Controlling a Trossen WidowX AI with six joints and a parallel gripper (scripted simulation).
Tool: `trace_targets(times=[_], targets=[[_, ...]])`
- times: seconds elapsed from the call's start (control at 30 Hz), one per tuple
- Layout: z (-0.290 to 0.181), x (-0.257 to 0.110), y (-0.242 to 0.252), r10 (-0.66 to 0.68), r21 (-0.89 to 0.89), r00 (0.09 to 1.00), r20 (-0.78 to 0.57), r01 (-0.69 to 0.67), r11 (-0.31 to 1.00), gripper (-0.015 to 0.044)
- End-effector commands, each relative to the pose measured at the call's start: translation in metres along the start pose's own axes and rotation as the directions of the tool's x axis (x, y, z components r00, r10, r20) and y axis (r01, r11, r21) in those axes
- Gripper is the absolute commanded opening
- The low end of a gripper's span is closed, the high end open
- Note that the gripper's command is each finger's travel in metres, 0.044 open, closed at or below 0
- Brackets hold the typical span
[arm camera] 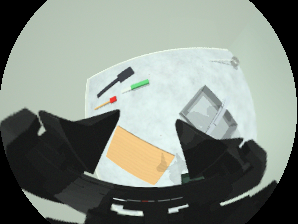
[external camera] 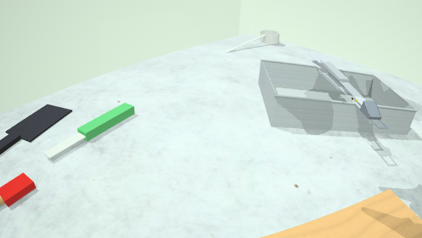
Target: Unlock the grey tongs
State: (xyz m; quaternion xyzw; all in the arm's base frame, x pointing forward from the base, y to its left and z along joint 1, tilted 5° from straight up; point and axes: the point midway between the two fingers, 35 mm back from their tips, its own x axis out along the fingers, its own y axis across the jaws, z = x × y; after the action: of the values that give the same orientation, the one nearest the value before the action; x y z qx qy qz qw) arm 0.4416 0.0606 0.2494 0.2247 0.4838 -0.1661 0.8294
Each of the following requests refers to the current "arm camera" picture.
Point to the white saucepan with long handle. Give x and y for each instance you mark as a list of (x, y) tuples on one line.
[(233, 60)]

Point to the light wooden board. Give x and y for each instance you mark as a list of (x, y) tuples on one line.
[(137, 157)]

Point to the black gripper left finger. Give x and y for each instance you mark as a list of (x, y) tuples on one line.
[(87, 137)]

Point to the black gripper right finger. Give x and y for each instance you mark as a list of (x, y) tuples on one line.
[(200, 150)]

